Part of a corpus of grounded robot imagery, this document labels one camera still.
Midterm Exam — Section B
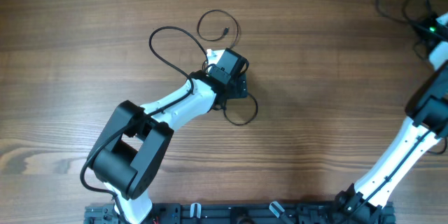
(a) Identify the black thin cable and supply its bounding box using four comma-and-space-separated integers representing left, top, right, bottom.
196, 9, 259, 127
426, 138, 448, 155

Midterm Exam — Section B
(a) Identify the left camera black cable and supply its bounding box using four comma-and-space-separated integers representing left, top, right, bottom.
79, 26, 209, 224

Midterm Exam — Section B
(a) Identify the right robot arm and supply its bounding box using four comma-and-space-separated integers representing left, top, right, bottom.
332, 14, 447, 223

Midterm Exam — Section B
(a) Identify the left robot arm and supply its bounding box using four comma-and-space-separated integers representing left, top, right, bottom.
83, 48, 249, 223

